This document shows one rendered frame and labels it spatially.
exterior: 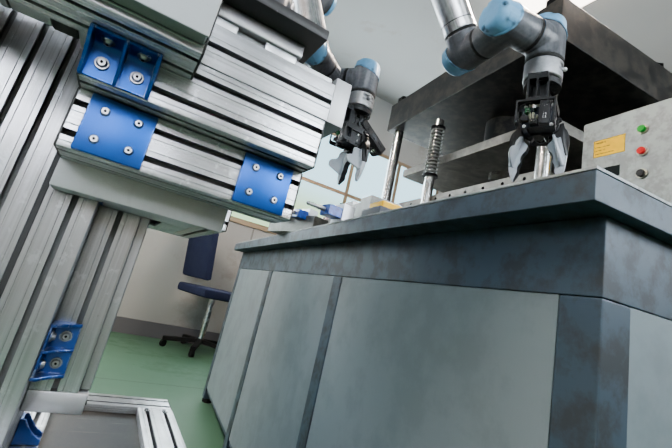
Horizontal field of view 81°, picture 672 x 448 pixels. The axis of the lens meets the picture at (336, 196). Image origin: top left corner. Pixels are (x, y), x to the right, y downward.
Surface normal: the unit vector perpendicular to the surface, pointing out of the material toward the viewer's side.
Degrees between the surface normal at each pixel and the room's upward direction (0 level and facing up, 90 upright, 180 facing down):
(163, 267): 90
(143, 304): 90
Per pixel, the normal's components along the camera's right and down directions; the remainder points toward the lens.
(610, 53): 0.41, -0.15
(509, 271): -0.88, -0.30
